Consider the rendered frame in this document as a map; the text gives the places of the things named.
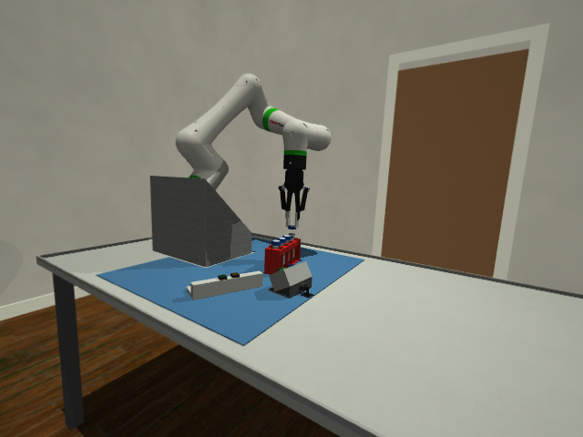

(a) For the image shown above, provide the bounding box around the blue flat mat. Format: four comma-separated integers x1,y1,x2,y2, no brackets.
97,238,364,346

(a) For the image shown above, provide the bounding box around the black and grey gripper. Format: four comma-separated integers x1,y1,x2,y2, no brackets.
279,170,310,228

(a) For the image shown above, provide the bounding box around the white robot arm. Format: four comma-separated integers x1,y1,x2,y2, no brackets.
176,74,332,190

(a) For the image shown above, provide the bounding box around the white button panel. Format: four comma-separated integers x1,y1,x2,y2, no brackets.
268,261,313,299

